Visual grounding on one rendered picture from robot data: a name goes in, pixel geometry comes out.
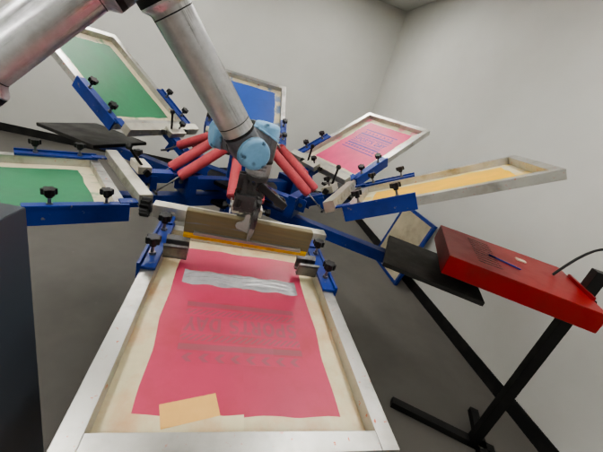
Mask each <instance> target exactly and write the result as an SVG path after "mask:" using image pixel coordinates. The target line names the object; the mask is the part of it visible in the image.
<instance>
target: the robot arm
mask: <svg viewBox="0 0 603 452"><path fill-rule="evenodd" d="M134 4H137V5H138V7H139V9H140V10H141V12H142V13H144V14H146V15H149V16H150V17H152V19H153V21H154V23H155V24H156V26H157V28H158V29H159V31H160V33H161V34H162V36H163V37H164V39H165V41H166V42H167V44H168V46H169V47H170V50H171V51H172V53H173V55H174V56H175V57H176V59H177V61H178V62H179V65H180V66H181V68H182V70H183V71H184V73H185V75H186V76H187V78H188V79H189V81H190V83H191V84H192V86H193V88H194V89H195V91H196V93H197V95H198V97H199V99H201V101H202V103H203V104H204V106H205V108H206V110H207V112H208V113H209V115H210V117H211V118H212V120H213V121H212V122H211V124H210V126H209V129H208V142H209V145H210V146H211V147H213V148H216V149H219V150H225V151H227V152H228V153H229V154H230V155H231V156H232V157H233V158H235V159H236V160H237V161H238V163H239V164H240V165H241V166H243V167H245V168H246V169H245V170H246V171H242V170H240V175H239V179H238V184H237V186H236V189H235V193H234V199H233V203H232V207H233V211H238V212H239V213H243V214H238V215H237V216H241V217H244V220H243V221H242V222H237V223H236V224H235V227H236V229H238V230H241V231H243V232H246V233H247V234H248V235H247V239H246V241H248V240H249V239H250V238H251V237H252V235H253V233H254V229H255V228H256V224H257V221H258V214H259V213H260V209H261V205H262V199H263V198H264V196H263V195H265V196H266V197H267V198H268V199H269V200H270V201H272V202H273V203H274V204H275V206H276V207H279V208H280V209H281V210H283V209H284V208H285V207H286V206H287V203H286V202H285V199H284V198H283V197H282V196H280V195H278V194H277V193H276V191H274V190H273V189H272V188H271V187H270V186H269V185H268V184H266V183H267V181H268V177H269V176H270V173H271V169H272V166H273V161H274V157H275V151H276V147H277V144H278V143H279V142H278V141H279V136H280V127H279V126H278V125H276V124H273V123H270V122H267V121H264V120H257V121H256V123H255V125H253V124H252V122H251V120H250V118H249V115H248V113H247V111H246V109H245V108H244V106H243V104H242V102H241V100H240V97H239V95H238V93H237V92H236V90H235V88H234V86H233V84H232V81H231V79H230V77H229V75H228V74H227V72H226V70H225V68H224V66H223V63H222V61H221V59H220V57H219V56H218V54H217V52H216V50H215V48H214V45H213V43H212V41H211V40H210V38H209V36H208V34H207V32H206V30H205V27H204V25H203V23H202V22H201V20H200V18H199V16H198V14H197V11H196V9H195V7H194V5H193V4H192V2H191V0H12V1H10V2H9V3H8V4H6V5H5V6H3V7H2V8H1V9H0V107H1V106H3V105H4V104H5V103H6V102H7V101H8V100H9V99H10V98H11V97H10V92H9V86H11V85H12V84H13V83H15V82H16V81H18V80H19V79H20V78H22V77H23V76H24V75H26V74H27V73H28V72H29V71H30V70H31V69H33V68H34V67H35V66H37V65H38V64H40V63H41V62H42V61H44V60H45V59H46V58H47V57H49V56H50V55H52V54H53V53H54V52H56V51H57V50H58V49H60V48H61V47H63V46H64V45H65V44H66V43H67V42H68V41H69V40H71V39H72V38H74V37H75V36H76V35H78V34H79V33H80V32H82V31H83V30H85V29H86V28H87V27H88V26H90V25H91V24H92V23H94V22H95V21H97V20H98V19H99V18H100V17H101V16H102V15H104V14H105V13H106V12H115V13H123V12H125V11H126V10H127V9H129V8H130V7H131V6H133V5H134ZM252 181H254V182H252ZM250 218H251V219H250ZM249 221H250V223H249Z"/></svg>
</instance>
